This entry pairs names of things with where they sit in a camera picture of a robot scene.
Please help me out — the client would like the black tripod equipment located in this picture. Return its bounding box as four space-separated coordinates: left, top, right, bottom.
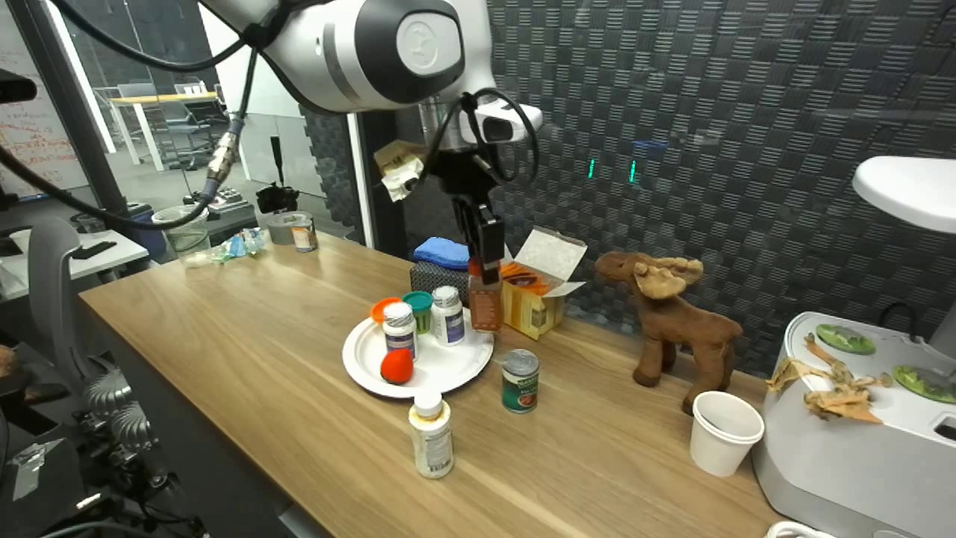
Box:
0 337 205 538

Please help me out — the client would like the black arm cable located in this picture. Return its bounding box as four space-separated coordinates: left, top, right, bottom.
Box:
0 0 543 232

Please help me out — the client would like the tall cream supplement bottle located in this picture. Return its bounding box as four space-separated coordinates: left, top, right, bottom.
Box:
406 384 461 483

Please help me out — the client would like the grey patterned block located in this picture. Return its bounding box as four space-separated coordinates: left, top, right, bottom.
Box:
406 257 477 302

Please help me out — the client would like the small glass jar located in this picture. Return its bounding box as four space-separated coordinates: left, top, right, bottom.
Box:
288 220 323 253

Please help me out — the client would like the small tub teal lid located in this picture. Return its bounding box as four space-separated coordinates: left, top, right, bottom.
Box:
400 287 437 334

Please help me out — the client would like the black slanted pole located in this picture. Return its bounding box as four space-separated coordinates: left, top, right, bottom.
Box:
5 0 134 239

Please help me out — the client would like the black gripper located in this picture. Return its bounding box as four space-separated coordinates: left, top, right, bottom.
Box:
427 147 512 289

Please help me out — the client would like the small tub orange lid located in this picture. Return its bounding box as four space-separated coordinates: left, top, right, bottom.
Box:
367 292 403 329

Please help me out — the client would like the dried brown leaf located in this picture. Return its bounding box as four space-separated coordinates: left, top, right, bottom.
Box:
767 334 890 429

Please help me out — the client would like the small white pill bottle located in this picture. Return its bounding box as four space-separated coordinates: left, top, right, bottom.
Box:
427 284 468 347

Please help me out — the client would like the orange strawberry toy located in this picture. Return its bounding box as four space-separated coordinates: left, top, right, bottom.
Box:
377 344 418 387

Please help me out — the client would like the spice bottle orange lid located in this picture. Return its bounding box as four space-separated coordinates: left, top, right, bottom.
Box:
467 260 509 334

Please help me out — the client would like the white paper plate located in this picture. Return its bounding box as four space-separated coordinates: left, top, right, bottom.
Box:
338 310 498 402

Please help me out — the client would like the flat card on wrist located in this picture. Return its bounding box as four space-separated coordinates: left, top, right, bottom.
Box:
370 136 433 207

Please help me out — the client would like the blue sponge cloth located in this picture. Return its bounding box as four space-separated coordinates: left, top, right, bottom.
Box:
410 232 477 274

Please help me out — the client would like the white grey appliance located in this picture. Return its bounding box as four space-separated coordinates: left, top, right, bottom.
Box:
749 307 956 538

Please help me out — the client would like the clear plastic container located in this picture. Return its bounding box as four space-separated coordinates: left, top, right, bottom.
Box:
150 199 213 253

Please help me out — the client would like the white paper cup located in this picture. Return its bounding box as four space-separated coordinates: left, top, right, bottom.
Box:
686 387 770 482

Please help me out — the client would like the open yellow cardboard box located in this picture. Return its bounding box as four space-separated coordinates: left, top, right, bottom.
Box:
495 223 591 344

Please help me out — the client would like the green round disc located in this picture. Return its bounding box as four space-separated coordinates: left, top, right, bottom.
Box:
890 365 956 405
812 323 881 359

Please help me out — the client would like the green food can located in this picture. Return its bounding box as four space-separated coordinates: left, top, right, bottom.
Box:
498 347 543 414

